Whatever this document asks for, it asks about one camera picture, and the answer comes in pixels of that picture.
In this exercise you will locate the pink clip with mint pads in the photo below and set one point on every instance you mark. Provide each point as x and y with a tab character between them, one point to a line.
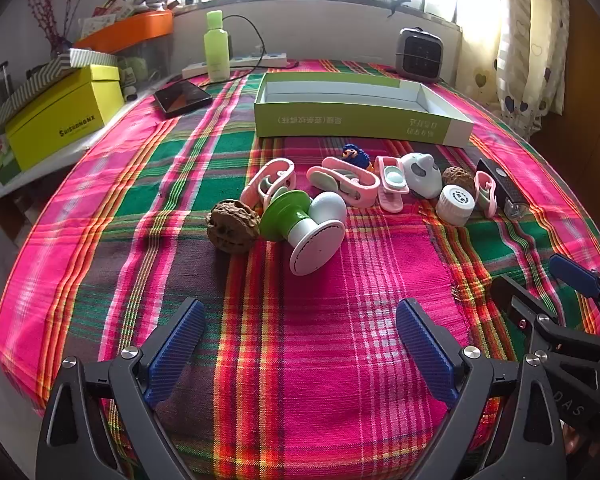
360	192
392	200
280	167
484	200

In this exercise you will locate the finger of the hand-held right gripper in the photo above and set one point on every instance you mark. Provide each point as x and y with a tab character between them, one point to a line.
517	300
575	274

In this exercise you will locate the small brown walnut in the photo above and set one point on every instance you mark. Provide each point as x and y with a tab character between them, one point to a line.
455	176

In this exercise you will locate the white power strip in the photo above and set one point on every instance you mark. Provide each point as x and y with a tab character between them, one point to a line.
260	60

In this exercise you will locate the white bottle cap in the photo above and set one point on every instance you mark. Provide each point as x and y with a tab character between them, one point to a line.
452	202

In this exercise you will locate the yellow cardboard box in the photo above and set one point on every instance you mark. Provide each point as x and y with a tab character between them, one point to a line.
65	120

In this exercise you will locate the dark glass jar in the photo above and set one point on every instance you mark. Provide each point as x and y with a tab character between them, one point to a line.
1	85

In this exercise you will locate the grey space heater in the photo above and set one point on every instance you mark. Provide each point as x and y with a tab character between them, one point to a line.
420	55

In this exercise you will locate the black smartphone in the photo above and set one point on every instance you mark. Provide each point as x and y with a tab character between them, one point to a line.
182	100

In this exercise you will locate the large brown walnut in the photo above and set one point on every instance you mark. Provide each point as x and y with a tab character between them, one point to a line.
230	227

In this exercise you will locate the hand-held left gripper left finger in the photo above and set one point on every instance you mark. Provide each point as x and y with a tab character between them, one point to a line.
177	345

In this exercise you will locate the green white cardboard box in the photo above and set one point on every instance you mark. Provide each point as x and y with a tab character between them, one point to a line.
330	120

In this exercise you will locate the small green white boxes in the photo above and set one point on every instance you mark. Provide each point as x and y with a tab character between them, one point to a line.
0	165

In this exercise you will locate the light green plastic bottle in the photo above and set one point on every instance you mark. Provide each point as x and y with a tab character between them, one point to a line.
216	55

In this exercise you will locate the clear glass tank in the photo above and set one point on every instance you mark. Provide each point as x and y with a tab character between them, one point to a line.
150	60

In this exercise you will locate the heart print curtain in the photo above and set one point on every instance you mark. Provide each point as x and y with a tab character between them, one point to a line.
525	60

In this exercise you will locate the green white striped box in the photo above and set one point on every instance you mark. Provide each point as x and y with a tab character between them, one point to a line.
40	75

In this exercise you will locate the pink green plaid tablecloth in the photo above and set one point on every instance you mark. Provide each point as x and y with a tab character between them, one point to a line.
380	285

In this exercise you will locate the red decorative branches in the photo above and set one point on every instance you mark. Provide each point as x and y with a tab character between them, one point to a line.
50	25

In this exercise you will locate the orange plastic tray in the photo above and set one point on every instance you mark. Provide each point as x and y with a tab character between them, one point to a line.
130	30

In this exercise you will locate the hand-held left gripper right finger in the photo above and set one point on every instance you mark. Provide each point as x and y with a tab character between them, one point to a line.
422	345

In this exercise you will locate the green white suction cup gadget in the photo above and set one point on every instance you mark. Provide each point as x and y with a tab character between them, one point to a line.
310	250

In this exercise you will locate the black window latch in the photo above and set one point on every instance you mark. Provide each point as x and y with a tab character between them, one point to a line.
396	7

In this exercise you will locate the small blue fuzzy toy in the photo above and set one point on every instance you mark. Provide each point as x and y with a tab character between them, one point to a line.
354	152

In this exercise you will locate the white grey dome gadget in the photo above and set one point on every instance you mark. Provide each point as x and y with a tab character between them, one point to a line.
422	177

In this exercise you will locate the black rectangular device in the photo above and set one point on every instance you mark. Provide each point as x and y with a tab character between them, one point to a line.
500	180

